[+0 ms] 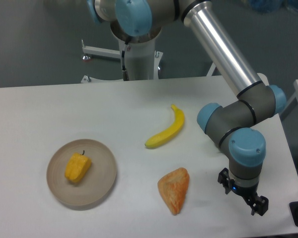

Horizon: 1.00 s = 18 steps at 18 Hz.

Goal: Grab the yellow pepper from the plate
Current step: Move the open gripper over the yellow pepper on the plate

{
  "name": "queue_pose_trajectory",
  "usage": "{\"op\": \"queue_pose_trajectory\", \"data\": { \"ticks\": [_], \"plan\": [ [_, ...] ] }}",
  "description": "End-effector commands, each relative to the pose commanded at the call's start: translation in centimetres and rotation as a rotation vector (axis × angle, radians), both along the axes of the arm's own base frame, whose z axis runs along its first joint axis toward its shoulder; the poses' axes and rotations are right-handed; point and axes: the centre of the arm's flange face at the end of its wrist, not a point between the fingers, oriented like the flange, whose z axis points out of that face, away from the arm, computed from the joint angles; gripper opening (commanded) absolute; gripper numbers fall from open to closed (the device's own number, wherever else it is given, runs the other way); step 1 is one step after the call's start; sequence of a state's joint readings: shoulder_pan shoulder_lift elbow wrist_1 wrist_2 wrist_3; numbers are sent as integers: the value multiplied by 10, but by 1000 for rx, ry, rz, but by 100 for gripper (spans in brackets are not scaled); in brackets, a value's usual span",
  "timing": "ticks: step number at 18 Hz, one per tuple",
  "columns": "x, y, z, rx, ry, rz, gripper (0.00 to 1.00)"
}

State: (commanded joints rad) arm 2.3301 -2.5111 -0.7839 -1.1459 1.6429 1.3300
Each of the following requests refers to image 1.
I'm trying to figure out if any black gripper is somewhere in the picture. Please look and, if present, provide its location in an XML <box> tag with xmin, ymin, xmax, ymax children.
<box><xmin>218</xmin><ymin>168</ymin><xmax>269</xmax><ymax>216</ymax></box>

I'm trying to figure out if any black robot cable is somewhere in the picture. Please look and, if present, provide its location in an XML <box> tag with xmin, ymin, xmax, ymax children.
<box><xmin>121</xmin><ymin>36</ymin><xmax>132</xmax><ymax>81</ymax></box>

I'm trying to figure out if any yellow toy bell pepper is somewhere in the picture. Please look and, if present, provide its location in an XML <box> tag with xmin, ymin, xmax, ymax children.
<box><xmin>65</xmin><ymin>150</ymin><xmax>91</xmax><ymax>183</ymax></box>

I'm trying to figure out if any orange toy croissant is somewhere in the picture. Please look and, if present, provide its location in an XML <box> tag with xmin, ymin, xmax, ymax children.
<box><xmin>157</xmin><ymin>168</ymin><xmax>190</xmax><ymax>215</ymax></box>

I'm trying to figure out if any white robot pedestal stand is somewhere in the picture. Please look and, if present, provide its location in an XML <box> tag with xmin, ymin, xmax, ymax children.
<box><xmin>79</xmin><ymin>24</ymin><xmax>164</xmax><ymax>84</ymax></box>

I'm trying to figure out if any beige round plate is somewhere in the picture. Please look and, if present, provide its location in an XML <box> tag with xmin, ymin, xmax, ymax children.
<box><xmin>46</xmin><ymin>139</ymin><xmax>117</xmax><ymax>210</ymax></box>

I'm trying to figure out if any yellow toy banana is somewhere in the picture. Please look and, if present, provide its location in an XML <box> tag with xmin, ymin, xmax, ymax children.
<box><xmin>145</xmin><ymin>104</ymin><xmax>185</xmax><ymax>149</ymax></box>

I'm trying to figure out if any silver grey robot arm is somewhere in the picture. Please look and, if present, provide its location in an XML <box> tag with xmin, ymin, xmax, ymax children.
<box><xmin>87</xmin><ymin>0</ymin><xmax>286</xmax><ymax>215</ymax></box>

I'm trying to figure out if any blue object top right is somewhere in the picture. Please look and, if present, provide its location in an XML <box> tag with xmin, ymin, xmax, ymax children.
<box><xmin>245</xmin><ymin>0</ymin><xmax>298</xmax><ymax>14</ymax></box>

